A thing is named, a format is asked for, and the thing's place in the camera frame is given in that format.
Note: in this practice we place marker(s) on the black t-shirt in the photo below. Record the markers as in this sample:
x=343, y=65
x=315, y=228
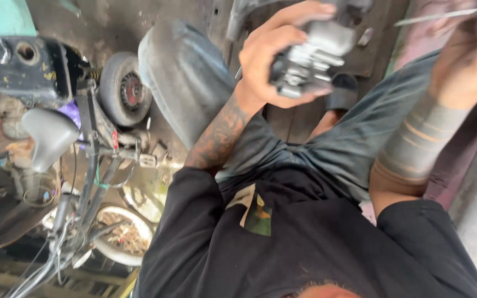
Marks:
x=304, y=240

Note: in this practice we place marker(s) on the thin metal rod tool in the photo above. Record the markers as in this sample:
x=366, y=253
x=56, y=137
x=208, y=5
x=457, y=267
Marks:
x=433, y=17

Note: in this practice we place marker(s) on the grey shorts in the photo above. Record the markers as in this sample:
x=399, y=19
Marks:
x=263, y=124

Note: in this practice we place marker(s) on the black metal block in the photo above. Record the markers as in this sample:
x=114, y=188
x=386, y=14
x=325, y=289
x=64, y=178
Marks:
x=27, y=68

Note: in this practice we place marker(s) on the grey bicycle frame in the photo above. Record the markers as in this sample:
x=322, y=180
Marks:
x=91, y=165

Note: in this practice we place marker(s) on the grey bicycle saddle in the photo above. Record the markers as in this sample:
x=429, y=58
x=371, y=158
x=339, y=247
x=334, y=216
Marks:
x=50, y=136

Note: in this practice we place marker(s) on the grey metal pipe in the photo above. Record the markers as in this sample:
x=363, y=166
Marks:
x=238, y=18

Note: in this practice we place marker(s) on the person's right hand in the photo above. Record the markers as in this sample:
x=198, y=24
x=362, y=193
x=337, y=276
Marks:
x=470, y=62

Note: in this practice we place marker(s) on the wooden pallet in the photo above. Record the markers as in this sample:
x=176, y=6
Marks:
x=48, y=281

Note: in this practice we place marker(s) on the person's left hand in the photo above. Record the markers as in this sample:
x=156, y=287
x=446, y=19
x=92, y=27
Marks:
x=259, y=62

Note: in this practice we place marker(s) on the bicycle pedal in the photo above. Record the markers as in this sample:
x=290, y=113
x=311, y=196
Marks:
x=148, y=160

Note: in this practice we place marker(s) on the black sandal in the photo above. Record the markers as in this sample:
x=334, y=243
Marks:
x=343, y=92

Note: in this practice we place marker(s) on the purple plastic bag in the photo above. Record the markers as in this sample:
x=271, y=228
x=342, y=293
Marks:
x=71, y=114

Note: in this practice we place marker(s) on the grey metal engine part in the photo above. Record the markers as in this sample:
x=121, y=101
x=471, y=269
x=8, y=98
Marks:
x=319, y=53

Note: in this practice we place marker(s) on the small metal bracket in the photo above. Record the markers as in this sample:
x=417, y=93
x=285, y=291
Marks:
x=365, y=36

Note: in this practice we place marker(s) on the small grey wheel red hub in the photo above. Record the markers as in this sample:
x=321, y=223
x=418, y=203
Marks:
x=124, y=89

